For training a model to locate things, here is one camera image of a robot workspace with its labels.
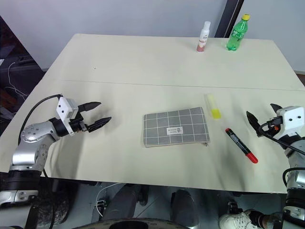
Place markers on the white and pink spray bottle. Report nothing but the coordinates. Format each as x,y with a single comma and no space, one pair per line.
203,39

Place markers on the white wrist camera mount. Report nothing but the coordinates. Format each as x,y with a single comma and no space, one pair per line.
293,119
64,108

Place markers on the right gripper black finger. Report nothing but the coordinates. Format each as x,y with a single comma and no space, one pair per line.
254,122
276,109

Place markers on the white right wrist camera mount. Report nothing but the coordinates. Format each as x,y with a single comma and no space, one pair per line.
293,119

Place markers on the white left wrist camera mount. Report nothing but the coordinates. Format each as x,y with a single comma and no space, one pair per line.
64,108

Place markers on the grey checked pencil pouch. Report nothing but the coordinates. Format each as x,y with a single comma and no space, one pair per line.
175,127

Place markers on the red and black marker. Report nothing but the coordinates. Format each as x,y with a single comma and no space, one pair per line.
240,144

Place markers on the green plastic bottle yellow cap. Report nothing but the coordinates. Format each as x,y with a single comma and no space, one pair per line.
236,33

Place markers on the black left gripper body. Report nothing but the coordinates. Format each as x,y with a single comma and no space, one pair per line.
78,122

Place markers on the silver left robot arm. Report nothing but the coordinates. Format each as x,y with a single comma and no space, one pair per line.
31,136

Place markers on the white sneaker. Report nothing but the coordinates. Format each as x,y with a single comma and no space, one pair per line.
234,220

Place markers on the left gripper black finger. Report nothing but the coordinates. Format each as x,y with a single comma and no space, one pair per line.
91,105
100,122

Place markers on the yellow highlighter pen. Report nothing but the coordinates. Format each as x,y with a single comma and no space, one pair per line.
214,107

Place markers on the dark rounded shape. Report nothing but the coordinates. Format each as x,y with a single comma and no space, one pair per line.
124,202

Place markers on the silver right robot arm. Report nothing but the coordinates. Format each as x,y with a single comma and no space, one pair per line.
297,146

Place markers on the black metal post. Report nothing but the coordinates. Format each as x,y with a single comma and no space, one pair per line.
228,17

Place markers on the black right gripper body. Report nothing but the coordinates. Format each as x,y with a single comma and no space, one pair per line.
274,130

